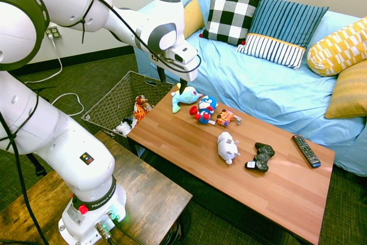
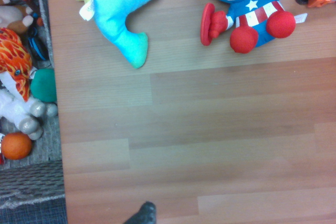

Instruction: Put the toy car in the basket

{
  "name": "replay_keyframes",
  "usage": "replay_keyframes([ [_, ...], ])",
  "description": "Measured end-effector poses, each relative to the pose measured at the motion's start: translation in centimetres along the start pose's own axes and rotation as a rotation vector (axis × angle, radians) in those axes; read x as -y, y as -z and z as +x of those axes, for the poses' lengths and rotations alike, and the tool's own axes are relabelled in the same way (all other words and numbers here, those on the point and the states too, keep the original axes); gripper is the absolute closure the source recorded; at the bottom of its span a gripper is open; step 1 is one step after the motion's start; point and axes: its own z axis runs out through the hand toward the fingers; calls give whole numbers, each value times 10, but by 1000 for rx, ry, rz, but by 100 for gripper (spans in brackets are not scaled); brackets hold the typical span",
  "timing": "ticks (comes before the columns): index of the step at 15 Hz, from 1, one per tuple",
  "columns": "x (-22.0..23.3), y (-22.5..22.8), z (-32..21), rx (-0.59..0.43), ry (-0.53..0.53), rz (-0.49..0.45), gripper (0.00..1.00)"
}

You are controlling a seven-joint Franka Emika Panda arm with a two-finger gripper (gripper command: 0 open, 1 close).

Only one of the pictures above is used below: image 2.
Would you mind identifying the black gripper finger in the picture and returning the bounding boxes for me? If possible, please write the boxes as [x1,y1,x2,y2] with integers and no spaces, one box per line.
[122,201,157,224]

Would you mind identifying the grey woven fabric basket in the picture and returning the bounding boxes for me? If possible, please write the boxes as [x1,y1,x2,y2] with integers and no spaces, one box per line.
[0,0,66,209]

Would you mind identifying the green plush toy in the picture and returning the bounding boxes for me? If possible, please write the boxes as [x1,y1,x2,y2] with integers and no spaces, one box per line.
[30,68,57,103]

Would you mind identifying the black toy with blue stripes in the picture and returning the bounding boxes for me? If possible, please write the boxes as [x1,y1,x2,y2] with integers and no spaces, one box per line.
[27,24,50,61]

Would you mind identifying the turquoise plush dinosaur toy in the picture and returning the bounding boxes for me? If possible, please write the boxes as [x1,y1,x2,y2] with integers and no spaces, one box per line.
[72,0,174,69]

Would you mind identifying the dark blue rug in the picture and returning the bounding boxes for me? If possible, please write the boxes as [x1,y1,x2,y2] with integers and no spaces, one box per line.
[0,197,68,224]

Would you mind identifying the orange plush ball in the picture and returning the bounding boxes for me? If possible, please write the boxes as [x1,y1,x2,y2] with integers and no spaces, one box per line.
[1,132,33,161]

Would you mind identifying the white plush unicorn orange mane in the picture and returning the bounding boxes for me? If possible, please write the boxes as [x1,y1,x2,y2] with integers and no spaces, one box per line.
[0,27,58,141]

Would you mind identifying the Captain America plush doll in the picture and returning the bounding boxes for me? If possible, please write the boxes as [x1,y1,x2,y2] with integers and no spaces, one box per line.
[198,0,308,54]

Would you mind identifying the brown and white plush animal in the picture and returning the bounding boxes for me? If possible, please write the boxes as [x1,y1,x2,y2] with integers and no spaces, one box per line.
[0,0,44,35]

